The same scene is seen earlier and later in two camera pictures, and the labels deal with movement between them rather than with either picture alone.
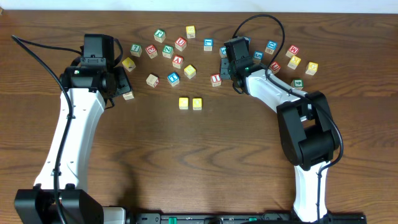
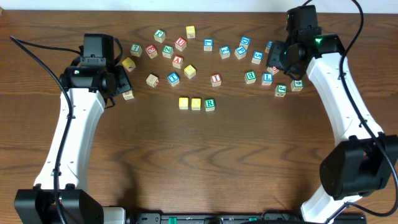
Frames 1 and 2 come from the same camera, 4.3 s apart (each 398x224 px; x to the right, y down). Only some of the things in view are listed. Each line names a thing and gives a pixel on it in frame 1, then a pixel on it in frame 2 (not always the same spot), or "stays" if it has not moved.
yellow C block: x=183 y=103 stays
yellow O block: x=197 y=104 stays
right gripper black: x=224 y=68 → x=277 y=55
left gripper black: x=123 y=82 stays
